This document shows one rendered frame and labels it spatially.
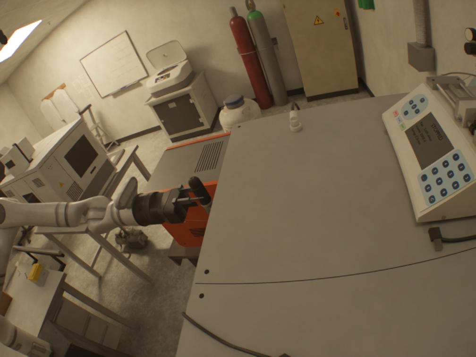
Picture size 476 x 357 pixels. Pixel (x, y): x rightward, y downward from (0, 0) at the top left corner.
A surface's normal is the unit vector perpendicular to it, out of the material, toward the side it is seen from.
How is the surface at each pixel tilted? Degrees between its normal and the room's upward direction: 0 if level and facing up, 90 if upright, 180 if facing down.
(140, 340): 0
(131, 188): 90
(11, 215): 62
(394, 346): 0
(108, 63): 90
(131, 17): 90
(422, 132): 37
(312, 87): 90
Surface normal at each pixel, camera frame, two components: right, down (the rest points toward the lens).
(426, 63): -0.13, 0.69
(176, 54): -0.04, 0.85
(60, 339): -0.33, -0.71
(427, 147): -0.81, -0.52
